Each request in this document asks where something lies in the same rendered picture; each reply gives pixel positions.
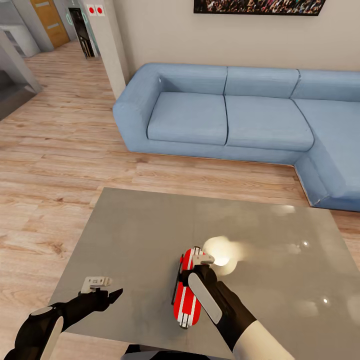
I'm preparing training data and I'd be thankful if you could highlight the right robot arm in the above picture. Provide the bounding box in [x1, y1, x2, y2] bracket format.
[177, 254, 296, 360]

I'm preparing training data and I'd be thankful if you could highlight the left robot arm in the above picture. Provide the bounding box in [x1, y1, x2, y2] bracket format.
[3, 276, 123, 360]

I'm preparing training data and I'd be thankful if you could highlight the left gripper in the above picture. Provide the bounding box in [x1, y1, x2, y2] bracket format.
[75, 287, 123, 322]

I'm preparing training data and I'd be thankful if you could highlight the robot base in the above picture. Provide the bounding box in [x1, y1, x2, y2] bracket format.
[120, 344, 229, 360]

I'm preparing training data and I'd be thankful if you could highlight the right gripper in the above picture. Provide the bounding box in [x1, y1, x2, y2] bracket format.
[177, 270, 192, 287]

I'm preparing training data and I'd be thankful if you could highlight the radio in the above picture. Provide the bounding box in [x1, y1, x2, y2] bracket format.
[171, 246, 205, 330]

